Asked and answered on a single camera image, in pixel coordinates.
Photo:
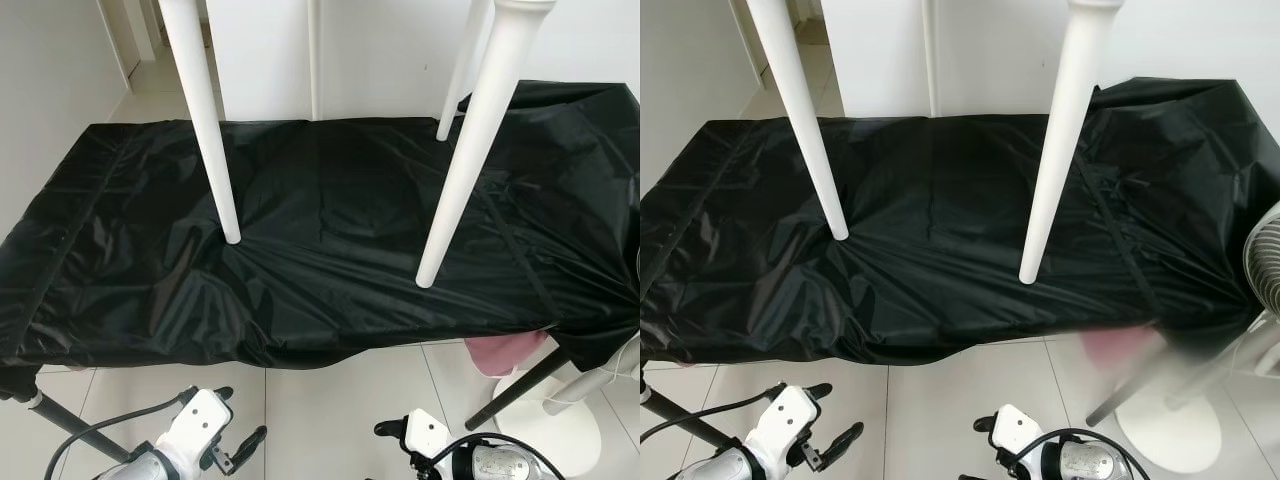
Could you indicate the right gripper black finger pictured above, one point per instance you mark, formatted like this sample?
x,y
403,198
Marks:
x,y
986,423
390,429

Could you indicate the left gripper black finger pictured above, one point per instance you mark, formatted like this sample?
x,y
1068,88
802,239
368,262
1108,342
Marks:
x,y
248,443
843,440
224,392
818,390

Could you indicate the pink cushion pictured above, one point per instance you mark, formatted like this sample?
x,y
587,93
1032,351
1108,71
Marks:
x,y
505,355
1120,348

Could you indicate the black fabric table cover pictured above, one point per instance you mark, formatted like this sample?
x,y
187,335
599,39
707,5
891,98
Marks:
x,y
940,230
330,230

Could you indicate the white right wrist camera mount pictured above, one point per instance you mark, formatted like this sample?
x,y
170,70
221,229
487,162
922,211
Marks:
x,y
428,432
1015,428

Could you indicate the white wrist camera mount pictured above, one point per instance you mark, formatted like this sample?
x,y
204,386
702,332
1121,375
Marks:
x,y
195,425
1015,428
785,420
428,432

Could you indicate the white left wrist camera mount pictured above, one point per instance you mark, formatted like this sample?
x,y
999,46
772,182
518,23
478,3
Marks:
x,y
195,425
785,420

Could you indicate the white door frame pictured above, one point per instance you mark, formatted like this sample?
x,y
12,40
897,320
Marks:
x,y
125,40
750,40

